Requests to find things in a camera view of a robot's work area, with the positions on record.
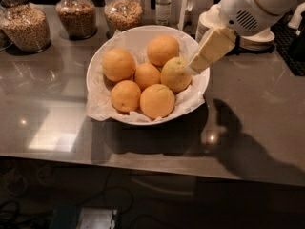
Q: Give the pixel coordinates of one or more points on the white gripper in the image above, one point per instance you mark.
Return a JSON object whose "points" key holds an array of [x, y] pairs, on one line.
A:
{"points": [[244, 13]]}

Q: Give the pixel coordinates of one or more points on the yellowish orange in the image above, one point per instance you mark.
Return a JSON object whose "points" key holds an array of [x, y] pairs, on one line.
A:
{"points": [[175, 76]]}

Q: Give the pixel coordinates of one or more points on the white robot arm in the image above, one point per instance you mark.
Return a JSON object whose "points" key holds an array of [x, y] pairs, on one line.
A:
{"points": [[275, 7]]}

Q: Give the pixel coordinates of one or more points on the small middle orange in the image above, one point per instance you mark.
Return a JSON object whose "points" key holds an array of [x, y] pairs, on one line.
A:
{"points": [[146, 75]]}

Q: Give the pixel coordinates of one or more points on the white bowl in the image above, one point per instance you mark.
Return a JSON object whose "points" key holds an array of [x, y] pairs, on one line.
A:
{"points": [[95, 64]]}

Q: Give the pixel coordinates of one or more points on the tall stack paper bowls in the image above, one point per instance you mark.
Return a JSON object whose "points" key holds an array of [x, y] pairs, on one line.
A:
{"points": [[208, 20]]}

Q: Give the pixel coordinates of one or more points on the orange top right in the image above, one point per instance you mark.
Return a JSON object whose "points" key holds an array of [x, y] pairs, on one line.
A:
{"points": [[161, 49]]}

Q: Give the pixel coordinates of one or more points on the clear glass bottle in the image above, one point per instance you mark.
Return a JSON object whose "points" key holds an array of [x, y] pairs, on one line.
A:
{"points": [[163, 12]]}

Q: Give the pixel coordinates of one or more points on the black rubber mat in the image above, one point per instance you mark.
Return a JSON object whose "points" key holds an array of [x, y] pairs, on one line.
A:
{"points": [[290, 44]]}

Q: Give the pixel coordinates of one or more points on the white paper liner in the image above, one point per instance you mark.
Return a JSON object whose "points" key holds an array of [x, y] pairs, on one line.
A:
{"points": [[98, 99]]}

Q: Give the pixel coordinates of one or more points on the orange bottom front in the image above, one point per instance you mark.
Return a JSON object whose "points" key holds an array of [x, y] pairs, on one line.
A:
{"points": [[157, 101]]}

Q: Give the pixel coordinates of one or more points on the glass jar colourful cereal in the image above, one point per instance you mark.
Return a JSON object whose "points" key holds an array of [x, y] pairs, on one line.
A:
{"points": [[122, 15]]}

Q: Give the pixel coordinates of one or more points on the orange top left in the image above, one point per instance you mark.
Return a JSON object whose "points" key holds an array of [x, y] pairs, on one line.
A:
{"points": [[118, 64]]}

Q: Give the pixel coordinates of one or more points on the orange bottom left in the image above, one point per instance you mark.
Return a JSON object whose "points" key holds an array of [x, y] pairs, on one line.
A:
{"points": [[125, 96]]}

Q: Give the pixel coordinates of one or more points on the middle glass cereal jar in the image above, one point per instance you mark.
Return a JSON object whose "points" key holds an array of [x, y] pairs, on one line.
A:
{"points": [[78, 17]]}

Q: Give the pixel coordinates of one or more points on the large glass cereal jar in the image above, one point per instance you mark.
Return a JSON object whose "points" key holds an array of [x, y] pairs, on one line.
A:
{"points": [[26, 27]]}

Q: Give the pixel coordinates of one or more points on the glass jar at edge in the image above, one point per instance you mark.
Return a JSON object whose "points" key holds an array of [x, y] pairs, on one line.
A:
{"points": [[4, 40]]}

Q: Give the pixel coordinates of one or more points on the grey box under table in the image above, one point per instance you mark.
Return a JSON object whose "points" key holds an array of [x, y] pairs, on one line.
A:
{"points": [[71, 217]]}

